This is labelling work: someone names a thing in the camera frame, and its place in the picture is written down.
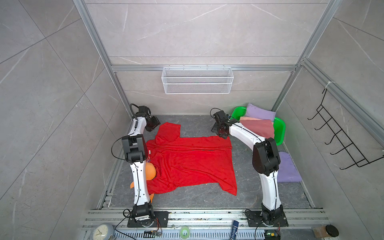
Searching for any green tape roll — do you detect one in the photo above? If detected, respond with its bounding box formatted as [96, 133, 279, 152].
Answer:
[180, 226, 191, 240]

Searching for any orange plush dolphin toy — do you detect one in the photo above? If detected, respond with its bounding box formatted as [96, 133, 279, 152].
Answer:
[130, 162, 157, 203]

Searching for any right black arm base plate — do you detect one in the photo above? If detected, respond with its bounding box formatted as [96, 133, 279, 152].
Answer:
[244, 210, 289, 227]

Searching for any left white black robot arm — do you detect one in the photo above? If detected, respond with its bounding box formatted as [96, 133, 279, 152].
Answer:
[122, 116, 160, 222]

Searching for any purple t shirt in basket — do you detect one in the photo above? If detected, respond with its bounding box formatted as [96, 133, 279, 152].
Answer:
[245, 103, 276, 122]

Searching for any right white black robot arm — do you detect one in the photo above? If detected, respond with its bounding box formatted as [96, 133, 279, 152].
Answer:
[212, 112, 284, 226]

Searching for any black wire hook rack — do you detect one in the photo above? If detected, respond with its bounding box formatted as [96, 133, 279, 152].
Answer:
[307, 89, 384, 170]

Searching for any pink folded t shirt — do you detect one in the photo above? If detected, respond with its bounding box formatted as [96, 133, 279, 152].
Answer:
[240, 117, 275, 139]

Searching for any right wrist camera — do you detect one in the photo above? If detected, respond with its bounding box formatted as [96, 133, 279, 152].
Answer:
[213, 110, 230, 124]

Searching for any red t shirt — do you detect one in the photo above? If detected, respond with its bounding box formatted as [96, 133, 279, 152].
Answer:
[147, 123, 238, 196]

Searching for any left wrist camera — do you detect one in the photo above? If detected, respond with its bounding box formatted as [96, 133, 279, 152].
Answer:
[136, 106, 151, 118]

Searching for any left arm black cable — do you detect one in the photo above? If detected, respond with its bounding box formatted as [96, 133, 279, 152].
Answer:
[129, 103, 141, 119]

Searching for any white analog clock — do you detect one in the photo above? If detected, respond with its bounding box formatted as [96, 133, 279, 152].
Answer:
[91, 223, 115, 240]

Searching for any small green circuit device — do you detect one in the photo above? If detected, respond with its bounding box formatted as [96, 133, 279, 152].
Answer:
[264, 230, 281, 240]

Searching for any brown jar black lid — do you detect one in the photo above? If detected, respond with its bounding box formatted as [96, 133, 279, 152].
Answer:
[313, 225, 339, 239]

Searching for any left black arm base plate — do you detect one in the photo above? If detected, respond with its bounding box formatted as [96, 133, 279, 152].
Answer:
[127, 211, 170, 228]

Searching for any green plastic basket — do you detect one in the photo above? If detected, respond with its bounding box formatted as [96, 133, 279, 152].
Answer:
[232, 107, 286, 146]

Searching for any aluminium front rail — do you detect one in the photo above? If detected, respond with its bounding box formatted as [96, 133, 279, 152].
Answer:
[81, 209, 330, 230]

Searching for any blue marker pen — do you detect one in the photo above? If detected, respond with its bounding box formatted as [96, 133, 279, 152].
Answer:
[230, 220, 239, 240]

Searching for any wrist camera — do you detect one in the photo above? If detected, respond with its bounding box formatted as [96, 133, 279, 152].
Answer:
[136, 106, 151, 118]
[213, 110, 230, 124]

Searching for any purple folded t shirt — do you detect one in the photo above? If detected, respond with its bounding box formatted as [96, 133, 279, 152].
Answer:
[278, 152, 302, 183]

